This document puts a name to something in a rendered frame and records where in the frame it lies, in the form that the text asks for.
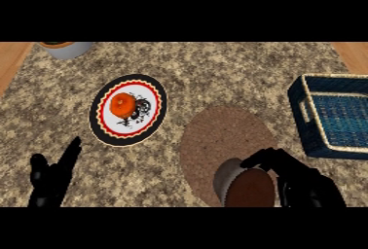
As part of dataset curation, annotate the blue wicker basket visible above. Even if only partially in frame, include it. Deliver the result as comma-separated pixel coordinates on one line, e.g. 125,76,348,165
287,73,368,160

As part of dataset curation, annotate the chocolate cupcake with grey wrapper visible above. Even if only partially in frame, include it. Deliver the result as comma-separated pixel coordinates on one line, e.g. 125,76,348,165
214,157,279,208

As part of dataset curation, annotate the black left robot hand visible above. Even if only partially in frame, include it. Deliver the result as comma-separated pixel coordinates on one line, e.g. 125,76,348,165
27,136,83,208

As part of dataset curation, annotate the grey plant pot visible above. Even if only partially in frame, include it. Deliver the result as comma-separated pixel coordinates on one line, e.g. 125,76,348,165
38,41,95,61

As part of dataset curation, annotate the round brown woven placemat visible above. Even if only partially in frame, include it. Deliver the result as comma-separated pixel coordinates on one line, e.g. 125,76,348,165
180,104,282,208

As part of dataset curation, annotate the black-rimmed white plate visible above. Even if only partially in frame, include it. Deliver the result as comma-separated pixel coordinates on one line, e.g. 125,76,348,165
88,74,171,148

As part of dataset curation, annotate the orange fruit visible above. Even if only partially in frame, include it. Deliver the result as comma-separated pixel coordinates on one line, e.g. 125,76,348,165
110,92,138,119

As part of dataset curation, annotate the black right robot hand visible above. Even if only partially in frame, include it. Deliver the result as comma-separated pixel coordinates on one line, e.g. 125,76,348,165
239,147,348,208

